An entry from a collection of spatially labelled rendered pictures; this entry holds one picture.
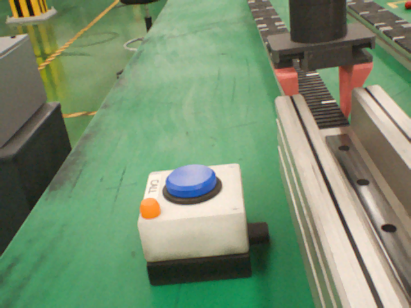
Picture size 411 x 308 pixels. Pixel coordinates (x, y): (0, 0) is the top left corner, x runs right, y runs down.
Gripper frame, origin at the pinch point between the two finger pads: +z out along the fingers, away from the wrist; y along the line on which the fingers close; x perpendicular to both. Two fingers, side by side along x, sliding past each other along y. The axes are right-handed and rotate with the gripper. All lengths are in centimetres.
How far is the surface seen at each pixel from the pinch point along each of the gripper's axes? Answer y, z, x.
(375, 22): 16.7, -0.6, 37.6
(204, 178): -12.5, -4.4, -20.0
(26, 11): -247, 63, 589
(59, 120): -38.2, 5.0, 23.3
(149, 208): -16.6, -3.9, -22.7
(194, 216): -13.5, -3.0, -22.9
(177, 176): -14.7, -4.5, -19.2
